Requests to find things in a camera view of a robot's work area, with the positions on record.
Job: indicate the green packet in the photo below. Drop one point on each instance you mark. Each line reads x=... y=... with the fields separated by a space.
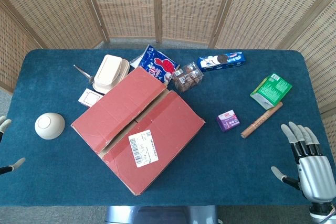
x=271 y=90

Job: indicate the clear plastic chocolate box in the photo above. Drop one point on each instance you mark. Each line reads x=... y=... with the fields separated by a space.
x=187 y=77

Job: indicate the small purple box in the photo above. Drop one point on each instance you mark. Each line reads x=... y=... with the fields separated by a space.
x=228 y=121

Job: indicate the blue table cloth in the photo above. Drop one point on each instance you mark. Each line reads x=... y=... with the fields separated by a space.
x=236 y=155

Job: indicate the red-topped cardboard shipping box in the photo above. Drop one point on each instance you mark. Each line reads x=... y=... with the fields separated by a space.
x=170 y=119

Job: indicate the small metal utensil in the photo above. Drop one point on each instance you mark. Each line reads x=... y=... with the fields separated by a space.
x=84 y=74

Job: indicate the woven bamboo folding screen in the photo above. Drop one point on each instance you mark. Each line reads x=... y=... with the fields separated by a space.
x=183 y=3

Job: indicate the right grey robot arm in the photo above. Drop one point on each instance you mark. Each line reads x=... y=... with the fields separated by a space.
x=320 y=212

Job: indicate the white card with red border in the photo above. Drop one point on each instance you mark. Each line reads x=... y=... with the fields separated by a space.
x=89 y=97

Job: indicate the beige lidded food container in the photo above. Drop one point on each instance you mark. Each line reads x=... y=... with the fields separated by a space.
x=110 y=74

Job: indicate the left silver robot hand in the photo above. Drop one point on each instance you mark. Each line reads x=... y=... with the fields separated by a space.
x=5 y=124

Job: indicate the brown paper tube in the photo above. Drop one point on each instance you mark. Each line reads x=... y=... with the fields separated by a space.
x=261 y=120

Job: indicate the beige round bowl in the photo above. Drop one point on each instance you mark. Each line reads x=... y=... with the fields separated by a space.
x=49 y=126

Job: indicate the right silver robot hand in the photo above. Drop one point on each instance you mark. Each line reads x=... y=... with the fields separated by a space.
x=317 y=176

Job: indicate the blue sandwich cookie box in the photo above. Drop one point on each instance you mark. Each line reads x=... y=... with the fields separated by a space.
x=223 y=61

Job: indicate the blue and red snack bag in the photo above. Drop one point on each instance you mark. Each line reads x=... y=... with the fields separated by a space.
x=157 y=64

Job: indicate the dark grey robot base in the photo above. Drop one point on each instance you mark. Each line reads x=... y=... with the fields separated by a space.
x=157 y=214

